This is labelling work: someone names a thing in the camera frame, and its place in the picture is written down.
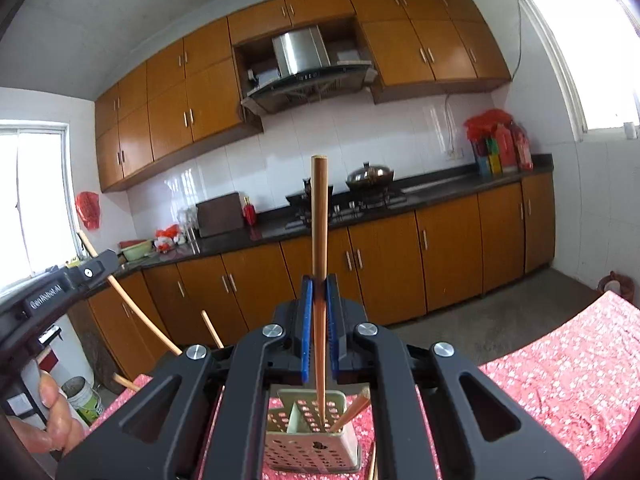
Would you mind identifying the black kitchen countertop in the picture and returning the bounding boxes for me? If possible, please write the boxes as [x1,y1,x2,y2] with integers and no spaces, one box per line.
[65,154,556,281]

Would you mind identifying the green basin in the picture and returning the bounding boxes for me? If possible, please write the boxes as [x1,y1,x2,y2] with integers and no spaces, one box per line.
[120,240,153,262]

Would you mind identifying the red floral tablecloth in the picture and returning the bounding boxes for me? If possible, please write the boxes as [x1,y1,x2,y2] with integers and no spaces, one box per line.
[90,290,640,480]

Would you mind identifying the colourful condiment boxes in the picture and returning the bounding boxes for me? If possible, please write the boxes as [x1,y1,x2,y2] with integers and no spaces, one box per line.
[472,137,502,177]

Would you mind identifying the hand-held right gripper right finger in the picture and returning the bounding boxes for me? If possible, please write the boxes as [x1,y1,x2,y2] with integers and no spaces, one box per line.
[325,274,586,480]

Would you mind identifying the steel range hood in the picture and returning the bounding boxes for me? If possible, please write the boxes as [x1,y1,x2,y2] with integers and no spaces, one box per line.
[240,26,378,116]

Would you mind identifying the brown cutting board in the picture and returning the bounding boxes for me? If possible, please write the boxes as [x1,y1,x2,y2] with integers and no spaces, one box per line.
[195,191,246,238]

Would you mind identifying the beige perforated chopstick holder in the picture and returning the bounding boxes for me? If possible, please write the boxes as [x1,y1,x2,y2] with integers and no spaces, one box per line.
[262,387,362,473]

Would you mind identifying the red packet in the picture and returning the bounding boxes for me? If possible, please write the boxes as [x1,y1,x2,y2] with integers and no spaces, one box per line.
[510,122,535,171]

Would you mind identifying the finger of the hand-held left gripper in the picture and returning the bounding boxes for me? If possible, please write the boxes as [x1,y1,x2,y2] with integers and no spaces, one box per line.
[62,249,119,295]

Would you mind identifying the wooden upper kitchen cabinets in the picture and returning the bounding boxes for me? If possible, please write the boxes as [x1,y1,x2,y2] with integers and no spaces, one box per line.
[94,0,512,193]

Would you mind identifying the small kitchen window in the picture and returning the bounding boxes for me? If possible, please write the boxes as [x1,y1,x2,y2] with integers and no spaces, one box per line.
[0,120,83,296]

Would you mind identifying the wooden kitchen cabinets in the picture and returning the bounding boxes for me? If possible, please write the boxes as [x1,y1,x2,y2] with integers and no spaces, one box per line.
[67,172,557,386]
[94,0,512,193]

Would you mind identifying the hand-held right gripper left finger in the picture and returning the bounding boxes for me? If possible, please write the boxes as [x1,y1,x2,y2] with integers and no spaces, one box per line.
[55,274,321,480]

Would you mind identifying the red and white bags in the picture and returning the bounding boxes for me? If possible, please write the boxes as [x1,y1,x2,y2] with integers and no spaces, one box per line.
[154,225,182,253]

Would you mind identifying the gas stove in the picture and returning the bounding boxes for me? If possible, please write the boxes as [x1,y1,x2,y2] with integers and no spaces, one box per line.
[284,191,408,231]

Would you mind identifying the red carton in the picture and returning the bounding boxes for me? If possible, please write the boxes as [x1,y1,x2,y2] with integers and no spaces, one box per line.
[495,125,516,168]

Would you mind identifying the white plastic bucket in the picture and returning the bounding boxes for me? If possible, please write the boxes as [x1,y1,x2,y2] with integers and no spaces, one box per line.
[62,376,105,426]

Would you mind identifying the person's left hand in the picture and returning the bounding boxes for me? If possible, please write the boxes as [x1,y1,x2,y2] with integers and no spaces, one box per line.
[6,374,92,455]

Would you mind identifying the large kitchen window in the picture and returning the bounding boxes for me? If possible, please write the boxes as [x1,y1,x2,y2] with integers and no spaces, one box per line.
[505,0,640,133]

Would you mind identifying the wooden lower kitchen cabinets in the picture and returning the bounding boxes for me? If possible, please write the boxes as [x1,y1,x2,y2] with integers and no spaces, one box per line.
[67,172,557,386]

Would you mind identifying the black lidded wok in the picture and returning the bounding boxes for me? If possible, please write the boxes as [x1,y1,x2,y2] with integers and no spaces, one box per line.
[345,161,396,192]

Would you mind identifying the hanging red plastic bag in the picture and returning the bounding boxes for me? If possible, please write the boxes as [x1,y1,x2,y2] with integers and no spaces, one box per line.
[75,191,101,231]

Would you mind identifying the red-brown round object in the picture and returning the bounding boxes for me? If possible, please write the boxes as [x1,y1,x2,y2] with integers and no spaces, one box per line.
[596,270,637,306]

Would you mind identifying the clear glass jars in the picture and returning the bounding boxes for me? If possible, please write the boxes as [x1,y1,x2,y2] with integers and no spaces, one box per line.
[177,207,200,241]

